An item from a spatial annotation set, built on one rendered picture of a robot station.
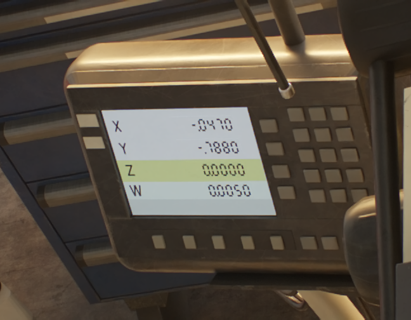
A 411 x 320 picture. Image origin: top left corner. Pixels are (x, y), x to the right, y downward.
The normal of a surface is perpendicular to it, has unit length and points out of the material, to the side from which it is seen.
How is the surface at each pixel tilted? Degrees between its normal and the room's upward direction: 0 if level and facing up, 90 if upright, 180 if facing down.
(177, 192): 70
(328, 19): 90
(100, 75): 15
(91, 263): 90
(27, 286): 0
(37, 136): 90
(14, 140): 90
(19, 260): 0
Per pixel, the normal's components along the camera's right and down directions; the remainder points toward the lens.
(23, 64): -0.11, 0.75
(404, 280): -0.36, -0.65
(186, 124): -0.40, 0.50
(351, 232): -0.72, -0.32
